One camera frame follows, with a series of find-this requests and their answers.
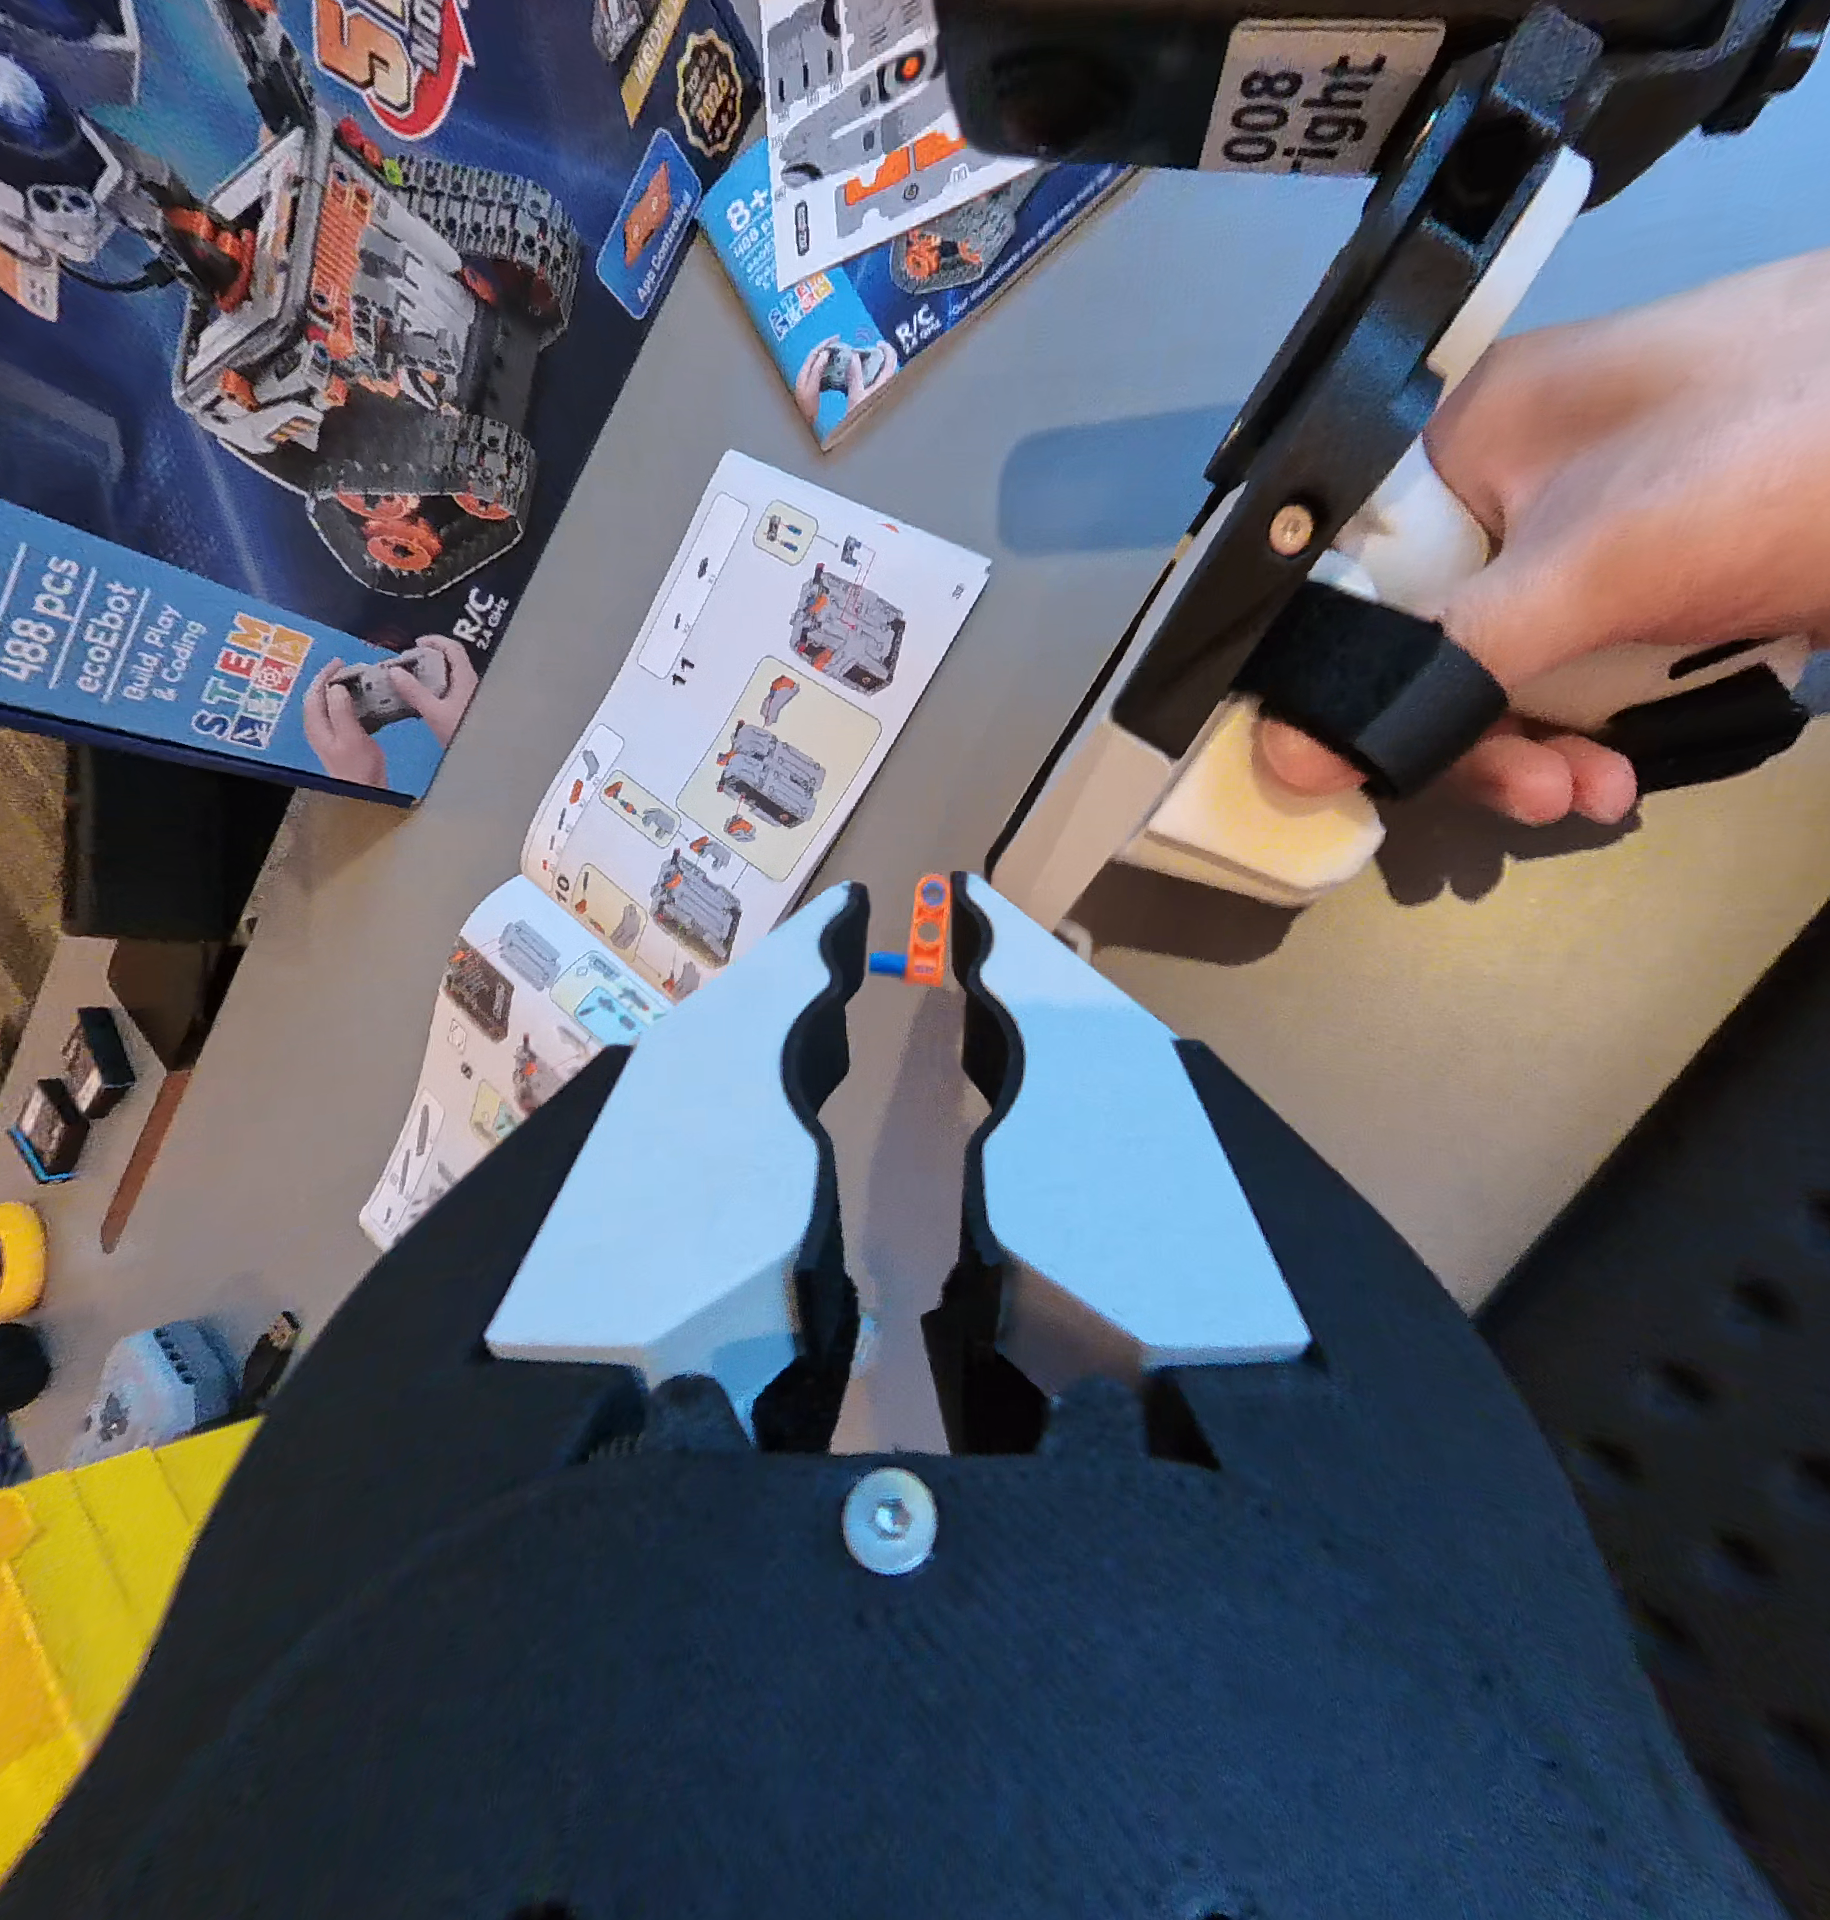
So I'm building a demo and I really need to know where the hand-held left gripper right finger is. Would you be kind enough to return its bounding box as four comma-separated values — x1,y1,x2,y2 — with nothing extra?
920,870,1314,1454

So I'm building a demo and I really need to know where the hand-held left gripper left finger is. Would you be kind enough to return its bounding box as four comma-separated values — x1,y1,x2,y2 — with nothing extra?
482,883,874,1454

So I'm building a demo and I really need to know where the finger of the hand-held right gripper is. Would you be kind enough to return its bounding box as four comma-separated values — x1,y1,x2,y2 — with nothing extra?
987,483,1264,935

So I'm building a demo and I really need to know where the person's right hand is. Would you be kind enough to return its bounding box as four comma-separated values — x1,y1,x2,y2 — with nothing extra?
1258,240,1830,828

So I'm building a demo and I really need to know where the white sticker sheet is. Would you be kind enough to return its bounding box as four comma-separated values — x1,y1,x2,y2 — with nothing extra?
755,0,1058,293

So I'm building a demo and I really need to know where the open instruction manual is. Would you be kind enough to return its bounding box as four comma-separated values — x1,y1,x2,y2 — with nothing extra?
359,450,992,1254

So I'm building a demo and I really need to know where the blue instruction booklet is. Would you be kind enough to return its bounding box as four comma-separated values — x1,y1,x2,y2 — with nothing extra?
700,132,1143,451

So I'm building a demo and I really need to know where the grey toy motor block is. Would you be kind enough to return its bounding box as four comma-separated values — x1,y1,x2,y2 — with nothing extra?
75,1320,242,1463

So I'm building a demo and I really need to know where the black perforated panel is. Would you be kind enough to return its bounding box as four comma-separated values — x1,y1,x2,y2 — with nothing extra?
1475,862,1830,1920

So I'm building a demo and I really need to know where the black equipment case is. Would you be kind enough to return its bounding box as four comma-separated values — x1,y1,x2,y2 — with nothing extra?
66,741,293,945

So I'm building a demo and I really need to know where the yellow plastic bin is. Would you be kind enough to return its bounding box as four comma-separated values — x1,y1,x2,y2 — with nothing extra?
0,1416,264,1908

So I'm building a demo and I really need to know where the blue toy robot box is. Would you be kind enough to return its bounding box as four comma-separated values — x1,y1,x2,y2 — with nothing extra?
0,0,766,809

